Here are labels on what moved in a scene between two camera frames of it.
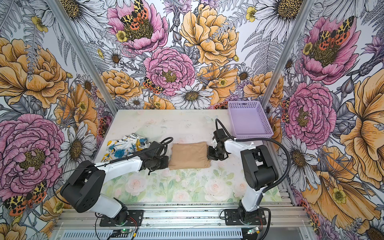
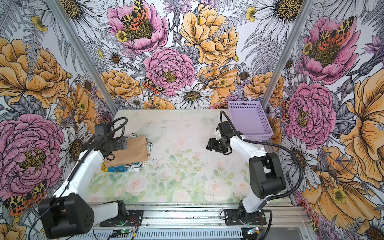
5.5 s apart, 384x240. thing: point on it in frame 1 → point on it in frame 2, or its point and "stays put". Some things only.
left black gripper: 164,159 → 121,146
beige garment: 189,155 → 136,152
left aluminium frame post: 84,54 stays put
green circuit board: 121,233 stays put
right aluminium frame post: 290,48 stays put
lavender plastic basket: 248,120 stays put
